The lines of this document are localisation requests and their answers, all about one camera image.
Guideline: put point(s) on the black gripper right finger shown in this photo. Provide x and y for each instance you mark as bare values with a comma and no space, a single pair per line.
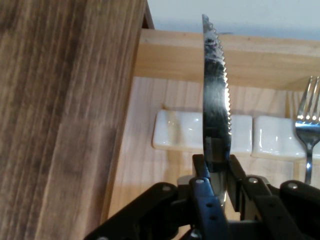
275,212

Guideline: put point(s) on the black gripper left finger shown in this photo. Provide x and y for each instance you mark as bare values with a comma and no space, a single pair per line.
207,212

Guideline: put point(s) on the silver serrated table knife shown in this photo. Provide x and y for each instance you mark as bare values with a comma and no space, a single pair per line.
215,100

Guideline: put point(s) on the white ceramic cutlery rest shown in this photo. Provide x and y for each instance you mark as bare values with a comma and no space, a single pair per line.
272,137
180,130

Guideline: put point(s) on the silver metal fork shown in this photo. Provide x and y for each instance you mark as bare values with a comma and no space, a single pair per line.
308,132

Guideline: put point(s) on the light wooden drawer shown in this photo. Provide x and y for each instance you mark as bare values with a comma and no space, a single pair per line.
175,62

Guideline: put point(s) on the dark wooden cabinet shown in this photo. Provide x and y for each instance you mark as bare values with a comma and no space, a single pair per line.
62,100

